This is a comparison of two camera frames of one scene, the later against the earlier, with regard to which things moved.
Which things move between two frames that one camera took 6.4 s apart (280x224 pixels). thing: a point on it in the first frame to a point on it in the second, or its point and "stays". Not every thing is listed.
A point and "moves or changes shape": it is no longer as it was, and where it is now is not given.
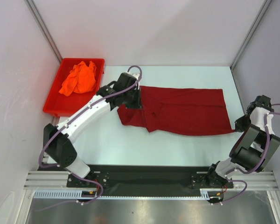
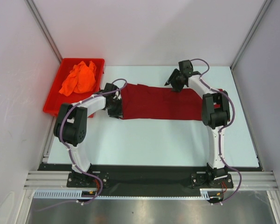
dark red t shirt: x=179 y=111 moves or changes shape
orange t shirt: x=81 y=78 stays
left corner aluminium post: x=45 y=32 stays
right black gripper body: x=240 y=122 to x=175 y=79
